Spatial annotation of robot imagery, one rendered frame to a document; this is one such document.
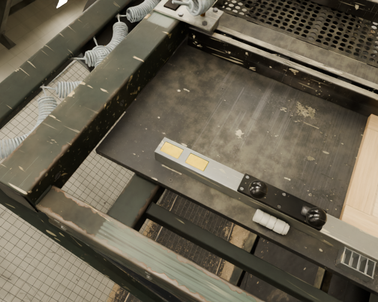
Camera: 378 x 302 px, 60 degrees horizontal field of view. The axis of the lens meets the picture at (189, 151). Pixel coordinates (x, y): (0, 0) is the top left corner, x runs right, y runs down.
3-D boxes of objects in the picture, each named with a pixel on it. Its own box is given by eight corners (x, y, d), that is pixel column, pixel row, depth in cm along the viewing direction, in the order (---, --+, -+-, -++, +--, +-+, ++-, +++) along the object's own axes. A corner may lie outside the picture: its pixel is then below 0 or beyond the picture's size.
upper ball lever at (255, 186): (261, 199, 76) (263, 203, 62) (246, 192, 76) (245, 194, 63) (268, 184, 76) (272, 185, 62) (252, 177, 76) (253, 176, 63)
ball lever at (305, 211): (311, 223, 73) (324, 232, 60) (294, 215, 74) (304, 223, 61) (318, 208, 73) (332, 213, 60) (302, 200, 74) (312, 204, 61)
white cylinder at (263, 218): (251, 222, 76) (283, 238, 74) (254, 217, 73) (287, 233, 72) (255, 211, 77) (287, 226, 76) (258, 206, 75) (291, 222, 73)
